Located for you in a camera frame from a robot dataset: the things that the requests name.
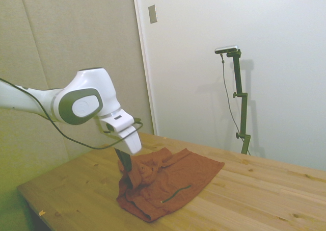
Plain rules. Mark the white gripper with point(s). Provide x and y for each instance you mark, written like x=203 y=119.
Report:
x=131 y=144

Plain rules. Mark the rust red shorts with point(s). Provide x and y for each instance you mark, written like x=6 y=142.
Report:
x=178 y=175

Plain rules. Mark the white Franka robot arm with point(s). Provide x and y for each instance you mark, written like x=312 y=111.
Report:
x=91 y=83

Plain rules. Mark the small tan tape scrap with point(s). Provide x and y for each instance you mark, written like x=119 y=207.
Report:
x=41 y=212

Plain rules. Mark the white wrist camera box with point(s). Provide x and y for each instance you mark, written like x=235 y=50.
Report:
x=119 y=121

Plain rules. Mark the white door frame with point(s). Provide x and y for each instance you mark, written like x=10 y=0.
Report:
x=145 y=62

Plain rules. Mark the dark green camera stand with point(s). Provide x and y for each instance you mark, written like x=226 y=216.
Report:
x=243 y=113

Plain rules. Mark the grey wall plate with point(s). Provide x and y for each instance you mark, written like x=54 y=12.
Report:
x=152 y=14

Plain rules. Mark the silver camera on stand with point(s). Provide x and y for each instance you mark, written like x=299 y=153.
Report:
x=226 y=49

